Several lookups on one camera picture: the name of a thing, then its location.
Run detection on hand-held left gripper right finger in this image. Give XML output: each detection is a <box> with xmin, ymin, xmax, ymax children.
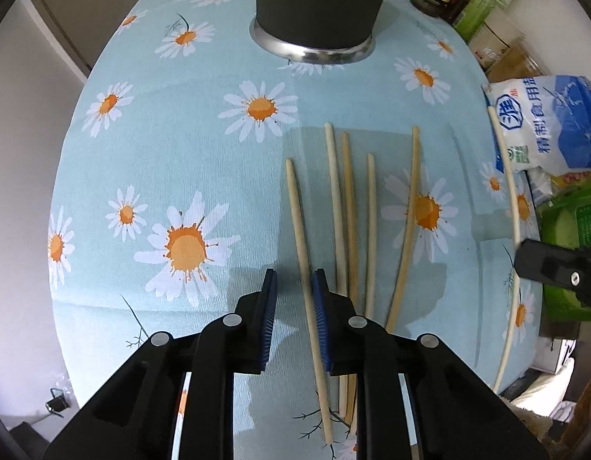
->
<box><xmin>311</xmin><ymin>268</ymin><xmax>551</xmax><ymax>460</ymax></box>

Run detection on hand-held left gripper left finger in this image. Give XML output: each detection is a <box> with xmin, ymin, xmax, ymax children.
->
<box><xmin>39</xmin><ymin>268</ymin><xmax>279</xmax><ymax>460</ymax></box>

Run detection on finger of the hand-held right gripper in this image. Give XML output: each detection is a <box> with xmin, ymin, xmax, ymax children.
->
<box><xmin>513</xmin><ymin>238</ymin><xmax>591</xmax><ymax>308</ymax></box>

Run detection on wooden chopstick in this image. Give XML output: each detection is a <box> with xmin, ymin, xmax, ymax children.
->
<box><xmin>341</xmin><ymin>131</ymin><xmax>361</xmax><ymax>434</ymax></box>
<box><xmin>284</xmin><ymin>158</ymin><xmax>335</xmax><ymax>445</ymax></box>
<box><xmin>323</xmin><ymin>122</ymin><xmax>350</xmax><ymax>419</ymax></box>
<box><xmin>486</xmin><ymin>106</ymin><xmax>529</xmax><ymax>393</ymax></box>
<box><xmin>385</xmin><ymin>125</ymin><xmax>422</xmax><ymax>332</ymax></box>

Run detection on black cylindrical utensil holder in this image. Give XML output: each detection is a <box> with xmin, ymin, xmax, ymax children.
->
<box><xmin>249</xmin><ymin>0</ymin><xmax>396</xmax><ymax>66</ymax></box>

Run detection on green sugar bag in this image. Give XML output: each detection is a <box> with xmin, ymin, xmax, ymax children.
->
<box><xmin>535</xmin><ymin>181</ymin><xmax>591</xmax><ymax>323</ymax></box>

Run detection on white cardboard box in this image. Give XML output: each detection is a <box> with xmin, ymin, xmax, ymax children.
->
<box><xmin>529</xmin><ymin>337</ymin><xmax>577</xmax><ymax>375</ymax></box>

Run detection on white fleece garment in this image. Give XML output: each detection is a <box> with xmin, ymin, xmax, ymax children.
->
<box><xmin>509</xmin><ymin>369</ymin><xmax>591</xmax><ymax>446</ymax></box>

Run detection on white blue salt bag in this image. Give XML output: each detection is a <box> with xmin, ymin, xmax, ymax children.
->
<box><xmin>482</xmin><ymin>74</ymin><xmax>591</xmax><ymax>179</ymax></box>

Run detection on blue daisy printed tablecloth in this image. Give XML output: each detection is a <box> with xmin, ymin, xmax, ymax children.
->
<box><xmin>47</xmin><ymin>0</ymin><xmax>545</xmax><ymax>460</ymax></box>

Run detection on clear jar brown contents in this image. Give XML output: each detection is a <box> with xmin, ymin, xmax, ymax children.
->
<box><xmin>486</xmin><ymin>39</ymin><xmax>542</xmax><ymax>83</ymax></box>

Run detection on white lid jar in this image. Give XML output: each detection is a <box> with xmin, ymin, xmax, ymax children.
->
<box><xmin>467</xmin><ymin>18</ymin><xmax>525</xmax><ymax>74</ymax></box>

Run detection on grey door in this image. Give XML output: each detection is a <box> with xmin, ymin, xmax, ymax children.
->
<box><xmin>26</xmin><ymin>0</ymin><xmax>94</xmax><ymax>84</ymax></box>

